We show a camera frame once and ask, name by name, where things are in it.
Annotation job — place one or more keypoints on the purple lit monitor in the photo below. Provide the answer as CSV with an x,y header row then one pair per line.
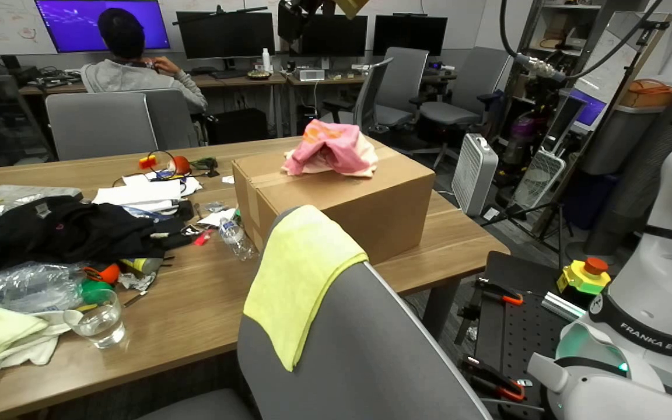
x,y
63,23

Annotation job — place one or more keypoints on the orange red toy object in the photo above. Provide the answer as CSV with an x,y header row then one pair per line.
x,y
181,163

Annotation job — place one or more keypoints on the yellow cloth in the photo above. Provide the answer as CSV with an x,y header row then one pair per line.
x,y
297,271

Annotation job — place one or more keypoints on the clear water bottle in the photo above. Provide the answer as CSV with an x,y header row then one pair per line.
x,y
231,229

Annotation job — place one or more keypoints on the grey-framed mesh office chair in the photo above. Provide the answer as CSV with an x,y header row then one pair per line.
x,y
366,357

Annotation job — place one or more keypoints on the wooden office desk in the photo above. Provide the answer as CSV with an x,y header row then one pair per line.
x,y
233,80

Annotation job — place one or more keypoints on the clear plastic cup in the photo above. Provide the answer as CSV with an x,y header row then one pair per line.
x,y
102,328

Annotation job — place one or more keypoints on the white paper stack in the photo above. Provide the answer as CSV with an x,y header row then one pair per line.
x,y
146,191

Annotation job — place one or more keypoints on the white plastic bottle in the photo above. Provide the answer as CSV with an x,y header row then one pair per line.
x,y
267,62

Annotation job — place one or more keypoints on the seated person in grey hoodie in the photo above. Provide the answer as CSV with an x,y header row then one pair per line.
x,y
134,73

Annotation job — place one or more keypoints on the grey bin with orange lid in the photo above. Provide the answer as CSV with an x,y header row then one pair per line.
x,y
624,131

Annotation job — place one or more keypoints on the green plastic object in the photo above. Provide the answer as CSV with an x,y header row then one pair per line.
x,y
94,293

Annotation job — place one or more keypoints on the brown cardboard box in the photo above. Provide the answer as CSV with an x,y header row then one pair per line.
x,y
382,211

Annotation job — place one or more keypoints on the black bag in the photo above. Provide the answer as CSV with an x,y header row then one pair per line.
x,y
233,126

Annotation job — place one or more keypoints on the black computer monitor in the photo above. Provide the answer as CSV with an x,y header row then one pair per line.
x,y
408,33
326,37
224,33

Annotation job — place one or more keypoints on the clear plastic bag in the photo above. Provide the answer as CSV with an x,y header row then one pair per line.
x,y
29,282

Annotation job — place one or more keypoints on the blue screen display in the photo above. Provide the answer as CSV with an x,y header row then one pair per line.
x,y
588,107

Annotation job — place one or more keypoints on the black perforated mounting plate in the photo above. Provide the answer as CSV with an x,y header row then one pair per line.
x,y
522,334

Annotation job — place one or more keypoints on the white slatted appliance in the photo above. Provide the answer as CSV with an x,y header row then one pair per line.
x,y
540,177

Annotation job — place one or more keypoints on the round plate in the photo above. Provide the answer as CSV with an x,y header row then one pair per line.
x,y
258,73

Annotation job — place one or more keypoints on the pink and orange shirt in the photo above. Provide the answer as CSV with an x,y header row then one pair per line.
x,y
324,148

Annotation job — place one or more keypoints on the yellow red emergency stop button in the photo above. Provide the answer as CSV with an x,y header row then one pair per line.
x,y
584,275

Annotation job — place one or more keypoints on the grey cloth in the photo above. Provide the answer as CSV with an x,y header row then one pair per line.
x,y
32,195

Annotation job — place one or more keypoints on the black clothing pile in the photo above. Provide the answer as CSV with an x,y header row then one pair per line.
x,y
63,233

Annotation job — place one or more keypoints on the white air purifier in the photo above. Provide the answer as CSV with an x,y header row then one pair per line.
x,y
475,176

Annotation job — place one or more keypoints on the orange plastic cap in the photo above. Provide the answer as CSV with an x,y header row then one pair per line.
x,y
107,274

